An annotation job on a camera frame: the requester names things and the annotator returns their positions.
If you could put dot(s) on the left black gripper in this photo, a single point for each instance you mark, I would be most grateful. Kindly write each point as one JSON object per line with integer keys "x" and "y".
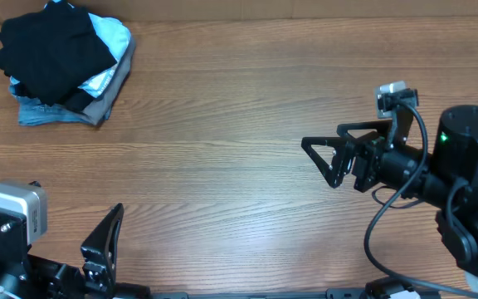
{"x": 104, "y": 241}

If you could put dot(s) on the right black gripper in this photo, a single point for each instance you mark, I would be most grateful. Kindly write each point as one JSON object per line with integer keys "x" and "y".
{"x": 363, "y": 164}

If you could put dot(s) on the black polo shirt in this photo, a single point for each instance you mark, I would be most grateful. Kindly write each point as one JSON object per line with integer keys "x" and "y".
{"x": 52, "y": 50}

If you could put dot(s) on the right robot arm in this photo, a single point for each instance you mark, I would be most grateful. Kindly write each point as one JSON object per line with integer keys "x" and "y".
{"x": 396, "y": 153}

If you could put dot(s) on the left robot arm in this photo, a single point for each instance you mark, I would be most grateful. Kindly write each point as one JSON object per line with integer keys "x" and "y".
{"x": 23, "y": 275}

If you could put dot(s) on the grey folded garment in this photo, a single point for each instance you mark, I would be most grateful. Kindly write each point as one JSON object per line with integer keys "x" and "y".
{"x": 112, "y": 91}

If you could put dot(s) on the black folded garment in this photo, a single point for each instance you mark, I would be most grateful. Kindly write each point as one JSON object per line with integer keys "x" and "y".
{"x": 74, "y": 100}

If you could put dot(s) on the blue denim folded jeans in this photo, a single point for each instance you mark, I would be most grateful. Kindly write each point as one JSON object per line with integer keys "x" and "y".
{"x": 32, "y": 112}

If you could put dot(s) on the light blue folded t-shirt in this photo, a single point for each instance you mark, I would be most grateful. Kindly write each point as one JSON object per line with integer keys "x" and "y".
{"x": 110, "y": 50}

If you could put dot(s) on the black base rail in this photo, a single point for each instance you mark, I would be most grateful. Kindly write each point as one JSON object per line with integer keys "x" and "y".
{"x": 331, "y": 293}

